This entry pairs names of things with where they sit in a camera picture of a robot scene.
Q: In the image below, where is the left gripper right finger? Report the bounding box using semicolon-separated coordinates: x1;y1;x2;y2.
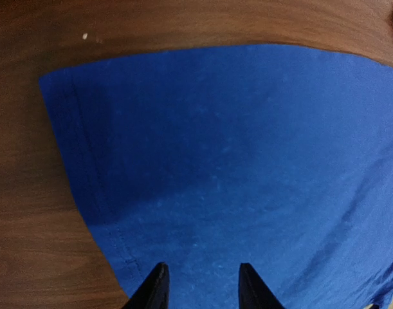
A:
238;263;284;309

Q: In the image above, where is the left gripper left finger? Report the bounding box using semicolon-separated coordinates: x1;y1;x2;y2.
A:
122;262;169;309

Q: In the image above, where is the blue garment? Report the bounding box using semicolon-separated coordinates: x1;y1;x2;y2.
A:
38;0;393;309

